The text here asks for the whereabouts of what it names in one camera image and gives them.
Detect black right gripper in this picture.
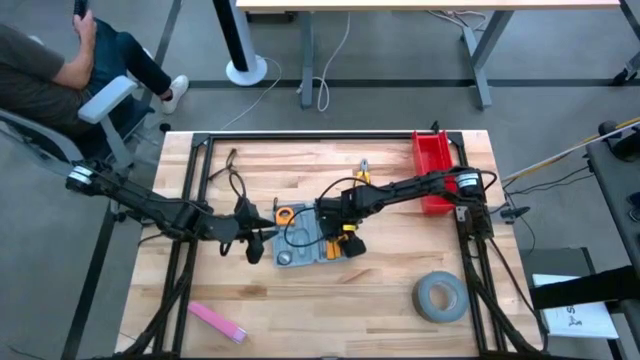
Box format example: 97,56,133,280
314,187,381,259

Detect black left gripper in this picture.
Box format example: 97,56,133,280
199,197,279,265

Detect orange tape measure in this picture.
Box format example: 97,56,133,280
274,206,296,227

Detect blue-grey plastic tool case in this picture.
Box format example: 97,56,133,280
272,202,354,269

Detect yellow-handled pliers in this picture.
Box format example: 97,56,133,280
355,158,372,187

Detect pink flat bar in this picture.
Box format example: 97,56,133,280
187,301,249,345

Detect red plastic bin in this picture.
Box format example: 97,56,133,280
410,130,460,216

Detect grey column with round base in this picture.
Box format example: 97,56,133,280
212,0,269,87

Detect grey office chair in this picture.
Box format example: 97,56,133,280
0,74,171,174

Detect wooden desk with grey legs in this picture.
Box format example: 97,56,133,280
234,0,621,111

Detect yellow and white rod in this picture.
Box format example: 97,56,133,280
499,117,640,184

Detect black flat bar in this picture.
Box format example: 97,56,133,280
528,264,640,311

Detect white paper sheet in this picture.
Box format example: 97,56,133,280
532,273,620,340

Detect person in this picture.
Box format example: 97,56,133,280
0,8,191,141

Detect black side table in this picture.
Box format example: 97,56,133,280
584,119,640,360

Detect black rounded device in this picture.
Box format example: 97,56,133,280
597,119,640,162

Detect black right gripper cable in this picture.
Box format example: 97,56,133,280
283,176,361,250

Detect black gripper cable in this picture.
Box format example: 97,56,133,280
219,169,249,257
283,176,361,250

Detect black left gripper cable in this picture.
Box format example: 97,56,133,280
219,169,249,257

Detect grey duct tape roll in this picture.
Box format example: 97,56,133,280
412,271,470,324

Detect thick white cable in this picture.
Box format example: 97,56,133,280
297,12,351,114

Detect thin white cable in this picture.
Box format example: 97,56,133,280
219,57,284,131

